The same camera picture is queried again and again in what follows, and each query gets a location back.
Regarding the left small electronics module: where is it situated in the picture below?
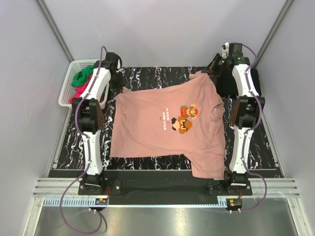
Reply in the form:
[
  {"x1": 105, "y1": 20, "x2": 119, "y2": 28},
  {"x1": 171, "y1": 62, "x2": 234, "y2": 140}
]
[{"x1": 95, "y1": 198, "x2": 108, "y2": 205}]

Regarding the white plastic basket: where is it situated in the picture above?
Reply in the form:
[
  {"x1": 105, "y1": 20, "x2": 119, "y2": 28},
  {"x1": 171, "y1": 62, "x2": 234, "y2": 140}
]
[{"x1": 59, "y1": 59, "x2": 111, "y2": 110}]

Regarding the black folded t-shirt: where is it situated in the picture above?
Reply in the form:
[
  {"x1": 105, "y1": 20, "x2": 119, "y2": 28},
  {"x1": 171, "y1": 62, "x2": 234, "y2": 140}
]
[{"x1": 216, "y1": 69, "x2": 262, "y2": 98}]

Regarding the red crumpled t-shirt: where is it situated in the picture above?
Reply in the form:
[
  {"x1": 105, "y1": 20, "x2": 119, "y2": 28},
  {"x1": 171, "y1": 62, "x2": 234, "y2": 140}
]
[{"x1": 69, "y1": 85, "x2": 109, "y2": 104}]

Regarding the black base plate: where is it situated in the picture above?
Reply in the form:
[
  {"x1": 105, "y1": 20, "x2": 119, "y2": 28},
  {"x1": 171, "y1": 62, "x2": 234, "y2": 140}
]
[{"x1": 78, "y1": 178, "x2": 252, "y2": 206}]

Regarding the purple cable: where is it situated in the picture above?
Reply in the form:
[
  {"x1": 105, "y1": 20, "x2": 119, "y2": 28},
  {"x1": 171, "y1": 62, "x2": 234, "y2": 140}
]
[
  {"x1": 230, "y1": 43, "x2": 268, "y2": 214},
  {"x1": 60, "y1": 45, "x2": 109, "y2": 233}
]

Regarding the pink printed t-shirt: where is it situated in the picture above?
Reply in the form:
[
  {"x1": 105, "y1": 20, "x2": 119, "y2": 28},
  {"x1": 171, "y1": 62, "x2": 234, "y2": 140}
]
[{"x1": 110, "y1": 72, "x2": 226, "y2": 179}]

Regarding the right small electronics module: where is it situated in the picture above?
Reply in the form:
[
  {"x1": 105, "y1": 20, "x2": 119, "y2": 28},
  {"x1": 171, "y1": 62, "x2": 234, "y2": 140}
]
[{"x1": 226, "y1": 198, "x2": 243, "y2": 212}]

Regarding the green crumpled t-shirt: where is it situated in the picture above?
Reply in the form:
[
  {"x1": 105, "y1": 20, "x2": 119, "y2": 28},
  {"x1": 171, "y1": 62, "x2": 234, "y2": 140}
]
[{"x1": 71, "y1": 65, "x2": 94, "y2": 88}]

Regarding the small electronics module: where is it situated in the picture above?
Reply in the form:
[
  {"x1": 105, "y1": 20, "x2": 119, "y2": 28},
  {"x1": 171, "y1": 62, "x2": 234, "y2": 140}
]
[
  {"x1": 95, "y1": 198, "x2": 108, "y2": 205},
  {"x1": 226, "y1": 198, "x2": 243, "y2": 212}
]

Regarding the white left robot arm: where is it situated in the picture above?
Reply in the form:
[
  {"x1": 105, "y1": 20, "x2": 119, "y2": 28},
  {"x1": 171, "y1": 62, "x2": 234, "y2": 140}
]
[{"x1": 71, "y1": 52, "x2": 122, "y2": 195}]

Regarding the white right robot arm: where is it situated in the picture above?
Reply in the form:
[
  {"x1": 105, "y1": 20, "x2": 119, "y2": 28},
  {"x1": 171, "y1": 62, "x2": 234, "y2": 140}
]
[{"x1": 204, "y1": 42, "x2": 265, "y2": 195}]

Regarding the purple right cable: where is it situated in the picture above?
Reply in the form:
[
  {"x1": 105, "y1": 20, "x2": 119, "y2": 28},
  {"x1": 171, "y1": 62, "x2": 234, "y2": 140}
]
[{"x1": 230, "y1": 43, "x2": 268, "y2": 214}]

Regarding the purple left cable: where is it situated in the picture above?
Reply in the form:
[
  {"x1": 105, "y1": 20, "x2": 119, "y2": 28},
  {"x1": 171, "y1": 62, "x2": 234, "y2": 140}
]
[{"x1": 60, "y1": 45, "x2": 109, "y2": 233}]

